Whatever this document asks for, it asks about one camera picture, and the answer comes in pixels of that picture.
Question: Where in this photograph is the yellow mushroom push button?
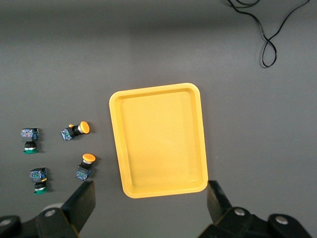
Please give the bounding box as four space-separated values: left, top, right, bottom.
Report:
75 153 97 181
60 121 90 142

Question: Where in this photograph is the black cable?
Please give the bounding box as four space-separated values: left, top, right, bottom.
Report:
226 0 311 68

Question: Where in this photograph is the yellow plastic tray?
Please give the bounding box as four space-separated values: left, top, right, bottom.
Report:
108 82 209 199

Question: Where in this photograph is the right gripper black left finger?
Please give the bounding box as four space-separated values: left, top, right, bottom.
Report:
0 180 97 238

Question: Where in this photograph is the green mushroom push button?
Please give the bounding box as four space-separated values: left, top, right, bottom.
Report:
29 167 49 195
20 127 40 154

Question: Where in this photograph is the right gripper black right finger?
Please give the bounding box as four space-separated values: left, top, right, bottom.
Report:
198 180 313 238

